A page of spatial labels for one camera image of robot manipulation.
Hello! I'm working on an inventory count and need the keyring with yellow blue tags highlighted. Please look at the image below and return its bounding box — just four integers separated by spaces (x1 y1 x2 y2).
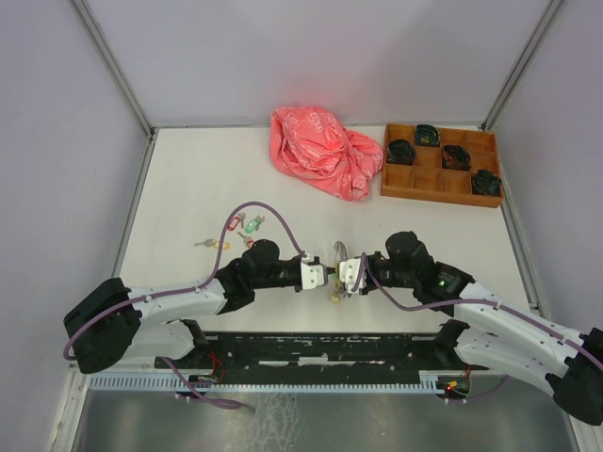
331 240 349 304

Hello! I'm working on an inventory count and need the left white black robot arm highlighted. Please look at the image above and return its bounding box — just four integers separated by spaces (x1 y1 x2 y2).
63 239 334 375

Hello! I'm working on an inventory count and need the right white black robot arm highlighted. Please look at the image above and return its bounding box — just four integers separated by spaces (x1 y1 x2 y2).
346 232 602 427

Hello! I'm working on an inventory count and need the red tag key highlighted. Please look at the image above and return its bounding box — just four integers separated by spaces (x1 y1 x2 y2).
237 232 254 249
226 212 246 232

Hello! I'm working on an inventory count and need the yellow tag key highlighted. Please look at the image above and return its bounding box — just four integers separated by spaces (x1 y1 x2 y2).
194 238 231 250

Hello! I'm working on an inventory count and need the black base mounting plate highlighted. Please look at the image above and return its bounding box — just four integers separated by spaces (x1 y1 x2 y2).
172 327 468 385

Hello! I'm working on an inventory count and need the wooden compartment tray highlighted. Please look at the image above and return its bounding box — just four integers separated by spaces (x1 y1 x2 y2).
381 123 504 208

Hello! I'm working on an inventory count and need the dark roll left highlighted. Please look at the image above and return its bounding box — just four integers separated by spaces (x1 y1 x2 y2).
386 138 416 166

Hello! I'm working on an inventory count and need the dark roll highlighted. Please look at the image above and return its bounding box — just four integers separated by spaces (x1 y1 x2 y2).
471 169 502 197
441 144 471 171
386 138 416 166
415 123 440 147

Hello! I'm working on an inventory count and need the dark roll centre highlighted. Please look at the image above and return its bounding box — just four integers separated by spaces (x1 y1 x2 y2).
441 144 471 171

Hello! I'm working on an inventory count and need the pink crumpled cloth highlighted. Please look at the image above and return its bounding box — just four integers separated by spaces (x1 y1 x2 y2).
269 106 383 202

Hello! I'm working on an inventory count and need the dark roll right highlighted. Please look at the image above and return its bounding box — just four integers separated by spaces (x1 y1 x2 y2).
471 169 502 197

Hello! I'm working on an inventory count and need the dark roll top middle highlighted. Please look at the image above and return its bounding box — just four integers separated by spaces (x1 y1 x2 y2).
415 123 440 147

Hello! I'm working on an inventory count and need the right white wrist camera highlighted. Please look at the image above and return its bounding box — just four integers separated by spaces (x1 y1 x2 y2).
336 257 367 296

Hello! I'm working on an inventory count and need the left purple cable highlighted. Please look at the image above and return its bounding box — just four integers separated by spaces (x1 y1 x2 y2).
63 201 312 410

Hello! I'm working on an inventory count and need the white slotted cable duct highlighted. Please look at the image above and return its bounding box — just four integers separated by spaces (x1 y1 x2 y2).
88 369 472 392

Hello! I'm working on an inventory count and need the aluminium frame rail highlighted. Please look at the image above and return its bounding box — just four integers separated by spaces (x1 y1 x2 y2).
68 363 159 377

